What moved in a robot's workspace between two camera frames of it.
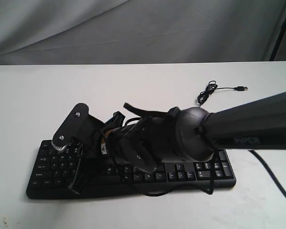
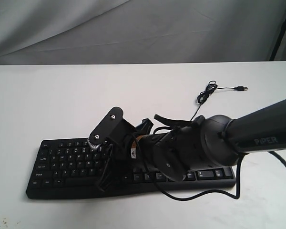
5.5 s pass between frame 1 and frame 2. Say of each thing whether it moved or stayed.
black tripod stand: stayed
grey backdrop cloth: stayed
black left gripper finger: moved
